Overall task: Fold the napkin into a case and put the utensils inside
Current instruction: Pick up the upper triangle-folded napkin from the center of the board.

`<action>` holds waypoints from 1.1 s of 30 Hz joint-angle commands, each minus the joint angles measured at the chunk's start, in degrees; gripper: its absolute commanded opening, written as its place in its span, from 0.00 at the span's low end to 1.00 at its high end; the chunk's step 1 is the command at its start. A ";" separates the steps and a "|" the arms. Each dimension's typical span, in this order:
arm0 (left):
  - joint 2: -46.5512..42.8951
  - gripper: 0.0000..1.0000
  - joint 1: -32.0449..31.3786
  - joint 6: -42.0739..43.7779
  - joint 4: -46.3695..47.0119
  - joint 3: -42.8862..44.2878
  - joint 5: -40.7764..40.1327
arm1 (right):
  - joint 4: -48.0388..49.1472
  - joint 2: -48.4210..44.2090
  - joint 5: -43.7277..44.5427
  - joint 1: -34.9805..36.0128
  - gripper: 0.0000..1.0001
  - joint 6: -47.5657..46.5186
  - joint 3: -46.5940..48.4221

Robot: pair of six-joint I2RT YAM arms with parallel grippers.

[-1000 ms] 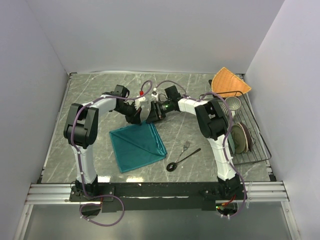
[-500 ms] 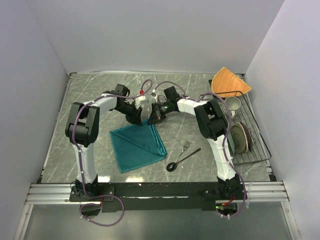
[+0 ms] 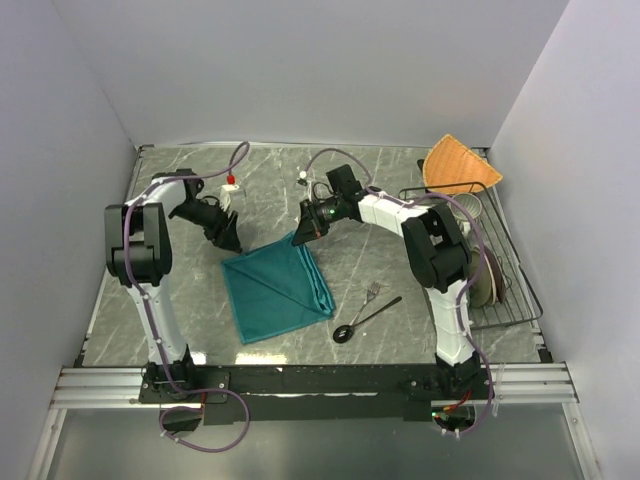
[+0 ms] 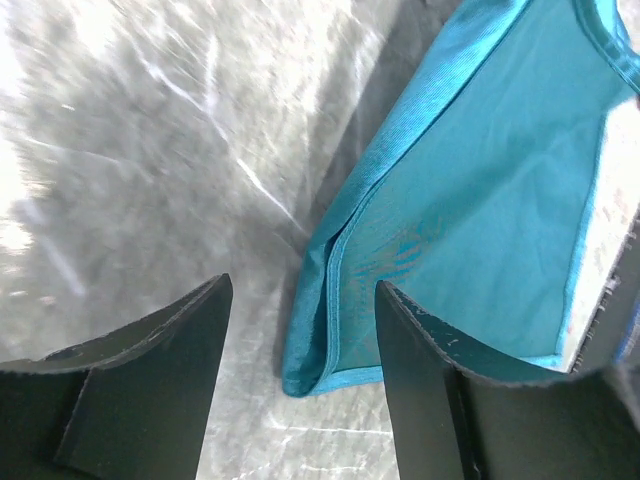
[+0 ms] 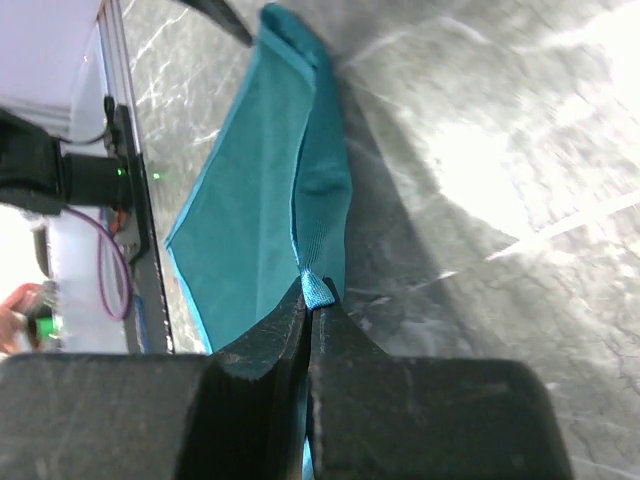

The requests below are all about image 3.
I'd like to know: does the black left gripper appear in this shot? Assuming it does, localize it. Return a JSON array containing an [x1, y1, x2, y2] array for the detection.
[[172, 200, 243, 254]]

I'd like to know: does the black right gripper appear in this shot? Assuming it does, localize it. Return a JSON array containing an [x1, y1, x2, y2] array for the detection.
[[292, 196, 345, 247]]

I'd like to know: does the teal satin napkin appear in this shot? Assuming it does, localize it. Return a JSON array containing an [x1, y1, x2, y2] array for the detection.
[[221, 232, 336, 345]]

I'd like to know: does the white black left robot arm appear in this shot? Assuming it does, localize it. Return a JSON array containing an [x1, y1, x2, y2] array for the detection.
[[104, 169, 242, 402]]

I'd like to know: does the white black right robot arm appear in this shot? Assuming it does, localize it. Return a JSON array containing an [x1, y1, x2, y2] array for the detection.
[[292, 164, 480, 399]]

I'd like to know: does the silver fork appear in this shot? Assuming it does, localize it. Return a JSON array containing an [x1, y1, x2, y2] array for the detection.
[[349, 281, 381, 326]]

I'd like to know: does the black spoon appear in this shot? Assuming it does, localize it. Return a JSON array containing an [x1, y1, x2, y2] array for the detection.
[[332, 296, 403, 344]]

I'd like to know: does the orange woven fan basket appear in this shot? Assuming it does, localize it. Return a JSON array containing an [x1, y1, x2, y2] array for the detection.
[[422, 134, 503, 195]]

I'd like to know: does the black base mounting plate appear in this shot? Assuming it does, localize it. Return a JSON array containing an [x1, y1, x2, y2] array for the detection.
[[139, 364, 491, 425]]

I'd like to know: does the olive green plate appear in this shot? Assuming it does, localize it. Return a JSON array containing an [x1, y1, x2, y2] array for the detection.
[[469, 248, 494, 308]]

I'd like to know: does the dark brown plate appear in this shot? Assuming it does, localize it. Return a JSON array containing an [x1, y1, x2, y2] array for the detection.
[[485, 247, 506, 303]]

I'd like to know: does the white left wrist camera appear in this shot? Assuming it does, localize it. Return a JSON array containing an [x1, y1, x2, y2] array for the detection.
[[219, 174, 246, 211]]

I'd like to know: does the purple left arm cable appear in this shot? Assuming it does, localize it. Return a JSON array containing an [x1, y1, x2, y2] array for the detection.
[[123, 140, 251, 455]]

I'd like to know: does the black wire dish rack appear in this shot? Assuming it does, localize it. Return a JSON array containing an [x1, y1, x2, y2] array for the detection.
[[400, 187, 543, 332]]

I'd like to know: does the aluminium rail frame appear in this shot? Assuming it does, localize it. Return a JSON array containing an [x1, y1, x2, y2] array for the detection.
[[27, 363, 601, 479]]

